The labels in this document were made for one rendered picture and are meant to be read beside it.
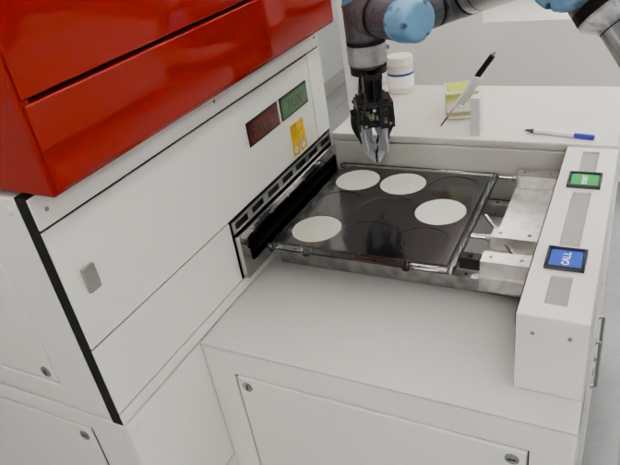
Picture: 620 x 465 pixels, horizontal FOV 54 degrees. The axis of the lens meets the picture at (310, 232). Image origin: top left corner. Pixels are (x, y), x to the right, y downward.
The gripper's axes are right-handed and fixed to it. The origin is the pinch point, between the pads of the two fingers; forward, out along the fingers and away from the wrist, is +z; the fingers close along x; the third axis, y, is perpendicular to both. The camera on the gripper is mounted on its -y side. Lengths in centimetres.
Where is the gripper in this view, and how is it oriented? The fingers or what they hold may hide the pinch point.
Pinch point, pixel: (375, 155)
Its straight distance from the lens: 131.9
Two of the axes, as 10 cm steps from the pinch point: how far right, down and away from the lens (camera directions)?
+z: 1.5, 8.5, 5.1
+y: 0.6, 5.0, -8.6
